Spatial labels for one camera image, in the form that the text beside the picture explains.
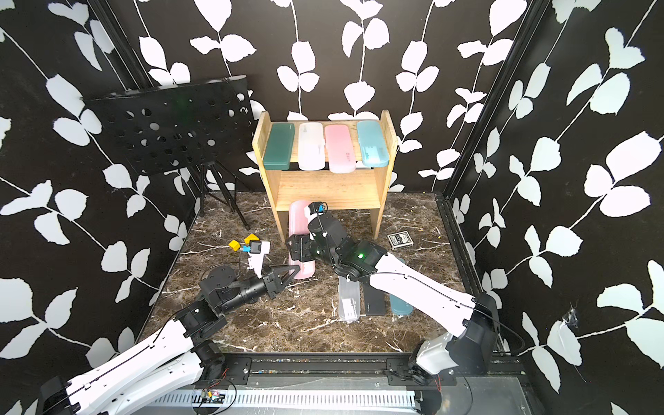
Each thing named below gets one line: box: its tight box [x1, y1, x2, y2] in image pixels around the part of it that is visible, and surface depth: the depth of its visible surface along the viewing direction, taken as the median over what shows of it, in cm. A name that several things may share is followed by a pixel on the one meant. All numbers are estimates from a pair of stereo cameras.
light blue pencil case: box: [357, 120, 390, 167], surface depth 74 cm
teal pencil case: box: [389, 293, 414, 317], surface depth 88 cm
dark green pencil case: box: [262, 122, 295, 171], surface depth 75 cm
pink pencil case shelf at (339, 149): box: [324, 123, 357, 174], surface depth 75 cm
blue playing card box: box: [386, 230, 415, 249], surface depth 106 cm
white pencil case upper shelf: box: [298, 121, 326, 172], surface depth 73 cm
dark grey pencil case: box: [363, 283, 386, 317], surface depth 88 cm
